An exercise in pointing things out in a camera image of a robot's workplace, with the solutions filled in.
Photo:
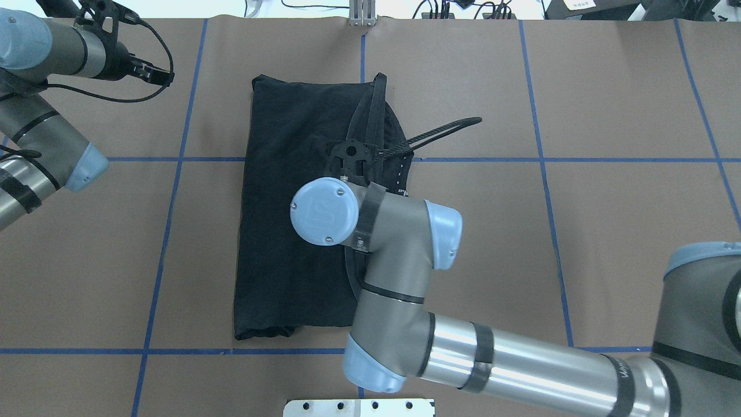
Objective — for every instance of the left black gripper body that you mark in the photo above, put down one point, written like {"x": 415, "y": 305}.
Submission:
{"x": 118, "y": 59}

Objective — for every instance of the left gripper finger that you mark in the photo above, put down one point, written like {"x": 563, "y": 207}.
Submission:
{"x": 142, "y": 68}
{"x": 158, "y": 81}

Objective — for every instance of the black printed t-shirt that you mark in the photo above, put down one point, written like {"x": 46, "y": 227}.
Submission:
{"x": 283, "y": 282}

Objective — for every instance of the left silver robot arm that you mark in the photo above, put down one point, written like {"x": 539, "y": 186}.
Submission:
{"x": 50, "y": 153}

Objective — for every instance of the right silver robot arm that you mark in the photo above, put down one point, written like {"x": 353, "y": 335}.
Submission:
{"x": 590, "y": 287}

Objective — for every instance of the black usb hub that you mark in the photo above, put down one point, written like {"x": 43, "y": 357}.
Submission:
{"x": 475, "y": 10}

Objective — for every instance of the aluminium frame post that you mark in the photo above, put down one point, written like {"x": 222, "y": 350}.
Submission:
{"x": 362, "y": 13}

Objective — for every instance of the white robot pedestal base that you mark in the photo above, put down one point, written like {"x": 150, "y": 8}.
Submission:
{"x": 362, "y": 407}

